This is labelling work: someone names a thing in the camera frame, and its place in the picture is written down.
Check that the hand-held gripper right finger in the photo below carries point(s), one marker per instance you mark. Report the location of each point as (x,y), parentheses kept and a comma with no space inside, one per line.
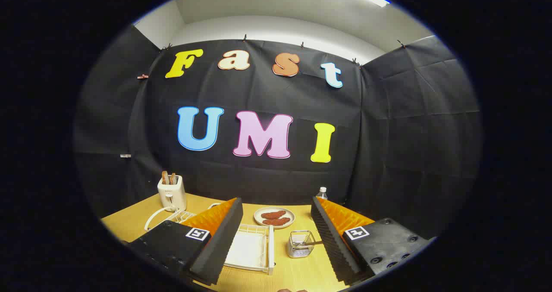
(330,240)

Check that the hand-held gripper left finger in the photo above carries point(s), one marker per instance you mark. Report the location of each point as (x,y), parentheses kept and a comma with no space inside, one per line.
(217,244)

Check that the beige round dish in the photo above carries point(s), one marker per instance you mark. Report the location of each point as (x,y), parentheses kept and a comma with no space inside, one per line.
(274,209)

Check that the green label drink bottle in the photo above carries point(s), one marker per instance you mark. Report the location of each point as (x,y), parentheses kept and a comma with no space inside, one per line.
(322,194)

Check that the red-brown sausage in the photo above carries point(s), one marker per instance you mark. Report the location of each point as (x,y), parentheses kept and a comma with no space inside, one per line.
(273,215)
(278,221)

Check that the white toaster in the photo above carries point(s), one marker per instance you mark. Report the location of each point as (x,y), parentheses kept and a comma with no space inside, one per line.
(171,195)

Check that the brown toast slice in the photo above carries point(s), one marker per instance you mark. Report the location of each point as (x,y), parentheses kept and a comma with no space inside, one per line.
(173,179)
(165,177)

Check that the black backdrop cloth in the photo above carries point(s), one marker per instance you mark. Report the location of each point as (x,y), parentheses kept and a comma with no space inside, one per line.
(258,102)

